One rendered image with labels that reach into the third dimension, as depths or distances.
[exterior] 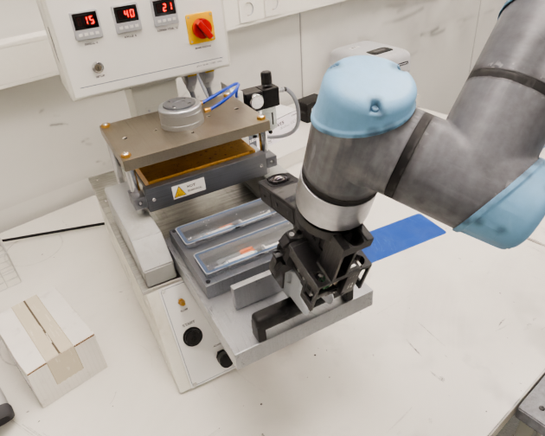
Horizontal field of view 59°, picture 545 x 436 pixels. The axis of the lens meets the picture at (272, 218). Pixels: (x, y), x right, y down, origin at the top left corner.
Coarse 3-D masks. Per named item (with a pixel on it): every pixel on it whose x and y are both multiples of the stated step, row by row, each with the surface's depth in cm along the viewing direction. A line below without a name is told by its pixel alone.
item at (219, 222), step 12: (252, 204) 83; (264, 204) 83; (216, 216) 81; (228, 216) 81; (240, 216) 80; (252, 216) 80; (180, 228) 79; (192, 228) 78; (204, 228) 78; (216, 228) 78; (228, 228) 78; (192, 240) 76
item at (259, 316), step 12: (288, 300) 62; (348, 300) 67; (264, 312) 61; (276, 312) 61; (288, 312) 62; (300, 312) 63; (252, 324) 62; (264, 324) 61; (276, 324) 62; (264, 336) 62
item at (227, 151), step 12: (228, 144) 91; (240, 144) 91; (192, 156) 88; (204, 156) 88; (216, 156) 88; (228, 156) 87; (240, 156) 88; (144, 168) 86; (156, 168) 85; (168, 168) 85; (180, 168) 85; (192, 168) 84; (144, 180) 84; (156, 180) 82
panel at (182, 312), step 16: (160, 288) 79; (176, 288) 80; (176, 304) 80; (192, 304) 81; (176, 320) 80; (192, 320) 81; (176, 336) 80; (208, 336) 83; (192, 352) 82; (208, 352) 83; (192, 368) 82; (208, 368) 83; (224, 368) 84; (192, 384) 82
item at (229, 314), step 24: (168, 240) 82; (192, 288) 72; (240, 288) 65; (264, 288) 68; (360, 288) 69; (216, 312) 67; (240, 312) 67; (312, 312) 66; (336, 312) 67; (240, 336) 63; (288, 336) 64; (240, 360) 62
